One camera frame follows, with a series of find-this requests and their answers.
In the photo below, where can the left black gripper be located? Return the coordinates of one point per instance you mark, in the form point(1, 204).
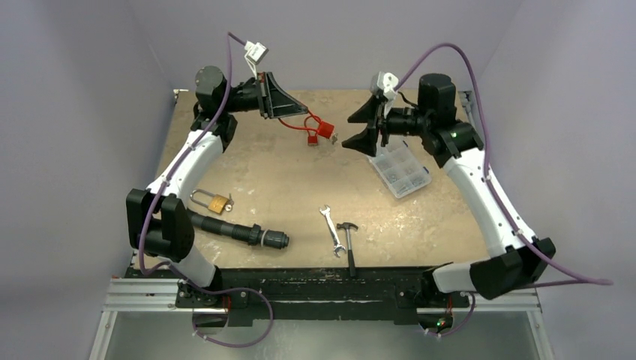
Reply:
point(273, 102)

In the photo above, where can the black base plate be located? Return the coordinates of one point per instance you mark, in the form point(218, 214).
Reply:
point(384, 293)

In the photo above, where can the small red cable padlock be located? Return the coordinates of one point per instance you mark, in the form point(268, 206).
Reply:
point(312, 138)

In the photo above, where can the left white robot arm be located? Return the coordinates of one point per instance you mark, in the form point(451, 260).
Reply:
point(158, 222)

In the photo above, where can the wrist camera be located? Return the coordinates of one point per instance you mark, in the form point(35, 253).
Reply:
point(383, 86)
point(254, 54)

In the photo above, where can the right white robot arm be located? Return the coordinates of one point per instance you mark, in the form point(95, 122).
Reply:
point(516, 256)

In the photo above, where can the black handled hammer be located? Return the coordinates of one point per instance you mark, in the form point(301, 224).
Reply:
point(348, 227)

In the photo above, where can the silver wrench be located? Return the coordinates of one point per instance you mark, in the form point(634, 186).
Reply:
point(338, 247)

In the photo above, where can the brass padlock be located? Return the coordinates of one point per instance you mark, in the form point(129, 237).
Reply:
point(214, 202)

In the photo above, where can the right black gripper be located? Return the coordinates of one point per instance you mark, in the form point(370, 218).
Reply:
point(376, 124)

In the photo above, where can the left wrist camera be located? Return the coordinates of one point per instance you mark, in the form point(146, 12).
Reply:
point(254, 54)

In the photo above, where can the clear plastic screw box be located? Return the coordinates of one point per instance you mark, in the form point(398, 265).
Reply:
point(400, 170)

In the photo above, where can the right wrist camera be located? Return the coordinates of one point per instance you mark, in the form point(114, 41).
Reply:
point(383, 86)

